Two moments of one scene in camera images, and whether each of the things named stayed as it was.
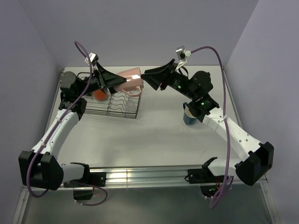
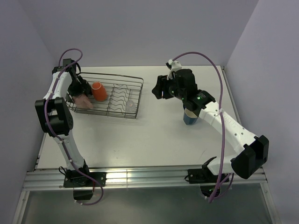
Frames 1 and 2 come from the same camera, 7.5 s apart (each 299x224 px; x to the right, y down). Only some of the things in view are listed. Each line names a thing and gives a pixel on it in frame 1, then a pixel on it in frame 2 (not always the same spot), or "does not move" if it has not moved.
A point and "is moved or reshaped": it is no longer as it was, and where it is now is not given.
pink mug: [134, 83] is moved or reshaped
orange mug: [99, 95] does not move
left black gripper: [109, 80] -> [82, 88]
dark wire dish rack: [117, 104] does not move
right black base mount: [204, 175] does not move
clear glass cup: [130, 106] does not move
